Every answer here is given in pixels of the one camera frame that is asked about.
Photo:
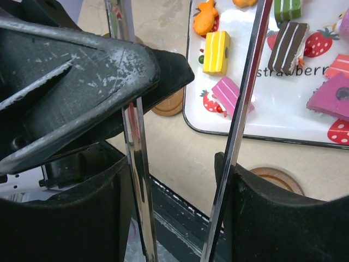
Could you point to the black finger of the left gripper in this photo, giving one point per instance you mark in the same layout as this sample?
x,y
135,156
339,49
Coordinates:
x,y
63,88

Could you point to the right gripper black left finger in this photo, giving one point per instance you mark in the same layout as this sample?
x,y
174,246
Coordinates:
x,y
89,222

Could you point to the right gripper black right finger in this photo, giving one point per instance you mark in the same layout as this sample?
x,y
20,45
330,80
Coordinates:
x,y
264,222

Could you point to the metal serving tongs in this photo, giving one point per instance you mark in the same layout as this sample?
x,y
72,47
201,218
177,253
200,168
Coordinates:
x,y
231,136

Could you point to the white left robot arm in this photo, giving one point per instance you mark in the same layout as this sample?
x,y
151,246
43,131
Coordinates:
x,y
19,183

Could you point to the brown coaster centre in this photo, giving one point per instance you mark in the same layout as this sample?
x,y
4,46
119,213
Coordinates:
x,y
279,178

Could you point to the brown coaster by mug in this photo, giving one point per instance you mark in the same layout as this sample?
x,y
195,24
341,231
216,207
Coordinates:
x,y
170,106

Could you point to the pink toy cake slice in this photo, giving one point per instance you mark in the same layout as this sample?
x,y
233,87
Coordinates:
x,y
227,93

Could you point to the purple toy cake wedge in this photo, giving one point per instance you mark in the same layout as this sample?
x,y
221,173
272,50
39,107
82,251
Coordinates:
x,y
331,98

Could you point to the orange fish cake left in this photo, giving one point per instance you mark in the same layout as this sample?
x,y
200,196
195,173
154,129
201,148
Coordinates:
x,y
204,20

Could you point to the orange fish cake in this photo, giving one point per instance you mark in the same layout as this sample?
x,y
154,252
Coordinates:
x,y
244,3
204,20

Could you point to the yellow toy cake slice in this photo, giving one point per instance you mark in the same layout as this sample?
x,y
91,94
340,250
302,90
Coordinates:
x,y
216,53

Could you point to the white strawberry tray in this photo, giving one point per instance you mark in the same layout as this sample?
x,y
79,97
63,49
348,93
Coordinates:
x,y
279,100

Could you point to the brown toy cake slice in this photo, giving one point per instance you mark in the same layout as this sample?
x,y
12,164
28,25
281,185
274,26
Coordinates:
x,y
288,50

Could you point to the coral toy cake slice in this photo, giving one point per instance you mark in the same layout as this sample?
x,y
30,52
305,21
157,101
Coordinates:
x,y
339,65

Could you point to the orange fish cake upper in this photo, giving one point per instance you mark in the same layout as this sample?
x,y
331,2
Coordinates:
x,y
244,3

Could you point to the purple fuzzy sweet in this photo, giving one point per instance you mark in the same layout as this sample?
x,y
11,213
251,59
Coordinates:
x,y
342,26

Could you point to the green toy cake slice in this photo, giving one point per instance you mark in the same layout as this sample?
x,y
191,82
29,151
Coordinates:
x,y
286,10

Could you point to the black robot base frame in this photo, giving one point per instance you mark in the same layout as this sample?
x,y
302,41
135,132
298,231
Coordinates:
x,y
180,229

